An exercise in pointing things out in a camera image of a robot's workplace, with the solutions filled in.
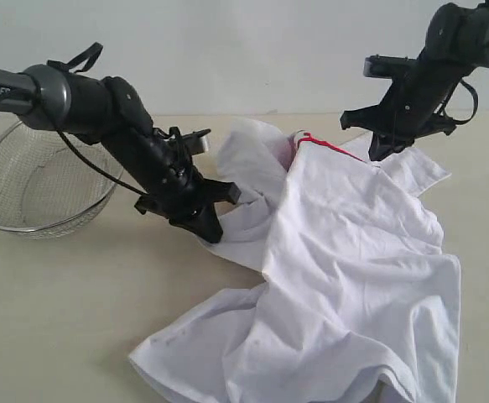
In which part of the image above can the white shirt with red print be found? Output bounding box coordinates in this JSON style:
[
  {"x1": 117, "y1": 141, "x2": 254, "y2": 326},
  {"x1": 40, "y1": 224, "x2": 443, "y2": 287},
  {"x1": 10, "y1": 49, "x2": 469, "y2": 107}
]
[{"x1": 129, "y1": 119, "x2": 460, "y2": 402}]

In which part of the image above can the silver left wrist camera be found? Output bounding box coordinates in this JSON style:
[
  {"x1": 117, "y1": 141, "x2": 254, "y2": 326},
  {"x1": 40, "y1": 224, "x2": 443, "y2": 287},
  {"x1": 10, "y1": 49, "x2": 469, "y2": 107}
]
[{"x1": 159, "y1": 128, "x2": 211, "y2": 156}]

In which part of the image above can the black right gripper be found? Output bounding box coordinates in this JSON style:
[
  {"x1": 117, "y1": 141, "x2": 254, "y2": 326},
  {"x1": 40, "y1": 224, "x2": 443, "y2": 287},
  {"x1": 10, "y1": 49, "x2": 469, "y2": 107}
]
[{"x1": 340, "y1": 71, "x2": 456, "y2": 161}]

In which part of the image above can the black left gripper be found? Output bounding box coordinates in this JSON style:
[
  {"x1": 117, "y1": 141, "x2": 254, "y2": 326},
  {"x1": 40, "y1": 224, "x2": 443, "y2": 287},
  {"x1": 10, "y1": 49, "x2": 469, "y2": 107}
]
[{"x1": 133, "y1": 138, "x2": 241, "y2": 243}]

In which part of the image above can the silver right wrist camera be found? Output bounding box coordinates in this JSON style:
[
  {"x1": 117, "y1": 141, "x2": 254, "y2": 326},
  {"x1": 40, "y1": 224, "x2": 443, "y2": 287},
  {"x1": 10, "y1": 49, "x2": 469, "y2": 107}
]
[{"x1": 363, "y1": 55, "x2": 416, "y2": 80}]

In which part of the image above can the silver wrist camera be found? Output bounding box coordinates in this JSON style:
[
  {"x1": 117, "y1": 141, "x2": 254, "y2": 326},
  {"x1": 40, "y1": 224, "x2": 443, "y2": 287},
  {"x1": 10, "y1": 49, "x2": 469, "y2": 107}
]
[
  {"x1": 159, "y1": 128, "x2": 211, "y2": 156},
  {"x1": 363, "y1": 55, "x2": 416, "y2": 80}
]

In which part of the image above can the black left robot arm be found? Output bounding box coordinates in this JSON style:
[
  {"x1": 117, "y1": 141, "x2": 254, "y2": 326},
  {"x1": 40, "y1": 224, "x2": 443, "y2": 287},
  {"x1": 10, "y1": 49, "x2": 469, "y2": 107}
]
[{"x1": 0, "y1": 65, "x2": 241, "y2": 243}]

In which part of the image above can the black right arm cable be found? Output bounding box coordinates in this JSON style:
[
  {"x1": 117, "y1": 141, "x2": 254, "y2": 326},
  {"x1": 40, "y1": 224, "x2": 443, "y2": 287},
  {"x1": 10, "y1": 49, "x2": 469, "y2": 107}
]
[{"x1": 440, "y1": 77, "x2": 480, "y2": 127}]

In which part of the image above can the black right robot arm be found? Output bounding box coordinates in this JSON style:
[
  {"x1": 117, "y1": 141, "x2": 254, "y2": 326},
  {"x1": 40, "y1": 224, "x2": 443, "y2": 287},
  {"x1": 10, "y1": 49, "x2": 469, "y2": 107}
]
[{"x1": 340, "y1": 1, "x2": 489, "y2": 161}]

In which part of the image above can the metal wire mesh basket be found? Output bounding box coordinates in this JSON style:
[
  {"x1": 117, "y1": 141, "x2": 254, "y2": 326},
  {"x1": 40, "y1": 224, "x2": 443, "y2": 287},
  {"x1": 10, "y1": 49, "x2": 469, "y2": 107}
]
[{"x1": 0, "y1": 122, "x2": 123, "y2": 238}]

